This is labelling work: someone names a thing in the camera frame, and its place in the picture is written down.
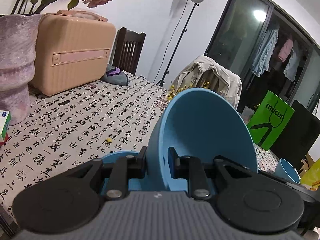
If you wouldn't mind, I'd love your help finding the wooden chair under jacket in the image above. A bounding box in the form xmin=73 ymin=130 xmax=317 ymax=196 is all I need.
xmin=202 ymin=69 xmax=220 ymax=90

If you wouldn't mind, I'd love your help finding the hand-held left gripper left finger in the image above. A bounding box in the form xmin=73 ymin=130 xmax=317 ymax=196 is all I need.
xmin=64 ymin=146 xmax=148 ymax=200

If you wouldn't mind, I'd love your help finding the peach hard case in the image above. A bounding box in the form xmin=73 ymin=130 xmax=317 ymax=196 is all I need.
xmin=28 ymin=10 xmax=117 ymax=96

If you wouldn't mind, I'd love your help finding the yellow-green gift box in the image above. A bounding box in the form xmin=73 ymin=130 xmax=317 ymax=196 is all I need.
xmin=300 ymin=158 xmax=320 ymax=188

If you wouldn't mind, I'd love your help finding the hanging white garment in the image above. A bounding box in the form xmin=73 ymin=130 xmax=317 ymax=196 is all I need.
xmin=284 ymin=47 xmax=304 ymax=82

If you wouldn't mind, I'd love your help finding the hanging pink garment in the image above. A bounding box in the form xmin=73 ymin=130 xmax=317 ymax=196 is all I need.
xmin=277 ymin=39 xmax=293 ymax=63

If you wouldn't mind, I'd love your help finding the yellow flower branch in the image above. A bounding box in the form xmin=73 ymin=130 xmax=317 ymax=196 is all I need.
xmin=167 ymin=80 xmax=210 ymax=102

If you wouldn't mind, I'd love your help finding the beige jacket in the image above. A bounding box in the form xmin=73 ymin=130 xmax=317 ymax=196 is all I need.
xmin=173 ymin=55 xmax=242 ymax=110

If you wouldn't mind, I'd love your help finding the hanging light blue shirt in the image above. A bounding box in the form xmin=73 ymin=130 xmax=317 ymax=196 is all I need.
xmin=251 ymin=24 xmax=279 ymax=77

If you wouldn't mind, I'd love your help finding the white green medicine box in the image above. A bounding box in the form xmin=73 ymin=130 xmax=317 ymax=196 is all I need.
xmin=0 ymin=110 xmax=12 ymax=143

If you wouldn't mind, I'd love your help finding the pink textured vase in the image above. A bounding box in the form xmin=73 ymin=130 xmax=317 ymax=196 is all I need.
xmin=0 ymin=14 xmax=42 ymax=125

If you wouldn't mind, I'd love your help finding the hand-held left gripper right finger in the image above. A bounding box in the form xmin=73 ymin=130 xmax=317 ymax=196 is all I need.
xmin=167 ymin=146 xmax=253 ymax=200

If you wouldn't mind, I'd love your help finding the green paper bag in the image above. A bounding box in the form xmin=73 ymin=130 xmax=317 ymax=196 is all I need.
xmin=247 ymin=90 xmax=295 ymax=151

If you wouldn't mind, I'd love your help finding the blue bowl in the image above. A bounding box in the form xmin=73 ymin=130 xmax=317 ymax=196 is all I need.
xmin=99 ymin=151 xmax=165 ymax=193
xmin=274 ymin=158 xmax=301 ymax=184
xmin=147 ymin=88 xmax=258 ymax=193

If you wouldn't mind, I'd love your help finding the black framed glass door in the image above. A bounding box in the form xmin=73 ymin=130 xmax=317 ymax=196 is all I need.
xmin=204 ymin=0 xmax=320 ymax=120

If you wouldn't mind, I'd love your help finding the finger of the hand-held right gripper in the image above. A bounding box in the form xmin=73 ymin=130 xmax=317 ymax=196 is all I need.
xmin=259 ymin=169 xmax=320 ymax=200

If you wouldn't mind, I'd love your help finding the dark wooden chair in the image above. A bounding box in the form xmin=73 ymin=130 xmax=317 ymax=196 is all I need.
xmin=110 ymin=27 xmax=146 ymax=75

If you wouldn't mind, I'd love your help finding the black paper bag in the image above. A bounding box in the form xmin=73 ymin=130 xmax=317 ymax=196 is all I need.
xmin=271 ymin=99 xmax=320 ymax=170

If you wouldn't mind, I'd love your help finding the purple grey cloth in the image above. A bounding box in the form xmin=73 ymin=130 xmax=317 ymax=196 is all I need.
xmin=101 ymin=64 xmax=129 ymax=86

